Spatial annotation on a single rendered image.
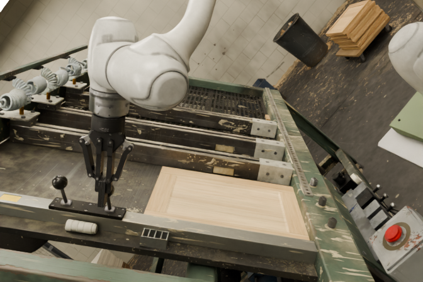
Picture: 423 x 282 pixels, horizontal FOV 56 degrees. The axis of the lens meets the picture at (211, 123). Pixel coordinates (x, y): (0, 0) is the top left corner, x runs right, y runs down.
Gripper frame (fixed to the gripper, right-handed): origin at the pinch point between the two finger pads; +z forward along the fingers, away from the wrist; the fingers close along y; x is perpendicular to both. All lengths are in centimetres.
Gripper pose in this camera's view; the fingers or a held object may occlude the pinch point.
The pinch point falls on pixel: (102, 191)
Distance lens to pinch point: 101.9
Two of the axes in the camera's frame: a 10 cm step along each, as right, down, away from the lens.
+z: -1.5, 9.4, 3.1
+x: 0.5, -3.1, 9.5
